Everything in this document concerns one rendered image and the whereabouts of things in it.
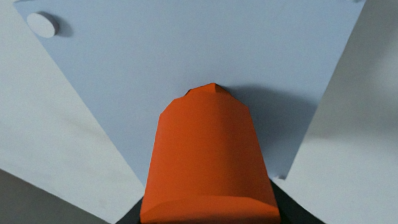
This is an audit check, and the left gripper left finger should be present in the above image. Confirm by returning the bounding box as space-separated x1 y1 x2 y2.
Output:
115 195 144 224

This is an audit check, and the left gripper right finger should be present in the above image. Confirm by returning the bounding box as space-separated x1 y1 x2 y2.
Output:
269 178 326 224

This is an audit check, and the orange stepped peg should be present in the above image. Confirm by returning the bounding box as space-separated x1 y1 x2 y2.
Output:
140 83 281 224

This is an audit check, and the light blue flat plate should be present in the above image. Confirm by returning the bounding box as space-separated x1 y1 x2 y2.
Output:
12 0 366 188

